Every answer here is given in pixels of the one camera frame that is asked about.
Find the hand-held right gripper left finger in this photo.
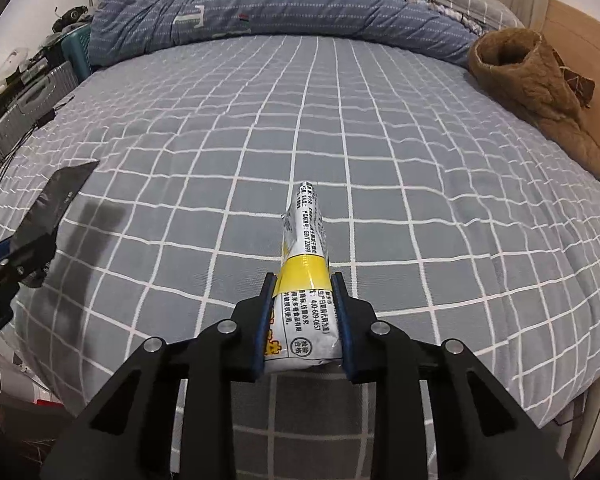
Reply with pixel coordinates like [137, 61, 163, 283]
[40, 271, 281, 480]

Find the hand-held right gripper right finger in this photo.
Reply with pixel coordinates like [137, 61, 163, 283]
[330, 271, 573, 480]

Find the black foil packet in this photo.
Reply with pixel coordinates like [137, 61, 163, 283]
[11, 160, 101, 288]

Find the yellow white snack packet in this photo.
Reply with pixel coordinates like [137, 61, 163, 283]
[262, 180, 342, 376]

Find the grey hard suitcase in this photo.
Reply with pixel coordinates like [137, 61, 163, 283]
[0, 60, 78, 161]

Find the white rounded object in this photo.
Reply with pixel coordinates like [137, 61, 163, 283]
[0, 47, 33, 91]

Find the teal plastic chair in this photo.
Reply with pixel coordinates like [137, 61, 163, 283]
[62, 25, 93, 81]

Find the pile of dark gadgets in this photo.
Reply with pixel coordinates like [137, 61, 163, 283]
[52, 5, 93, 36]

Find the brown quilted jacket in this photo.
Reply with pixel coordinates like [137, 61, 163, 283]
[467, 29, 600, 183]

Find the dark plaid cloth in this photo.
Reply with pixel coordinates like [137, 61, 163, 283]
[385, 0, 487, 37]

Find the blue striped duvet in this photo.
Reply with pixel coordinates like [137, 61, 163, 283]
[87, 0, 486, 68]

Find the wooden headboard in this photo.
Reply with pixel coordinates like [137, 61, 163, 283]
[545, 0, 600, 176]

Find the black charger with cable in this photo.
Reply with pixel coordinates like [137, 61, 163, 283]
[0, 95, 76, 211]

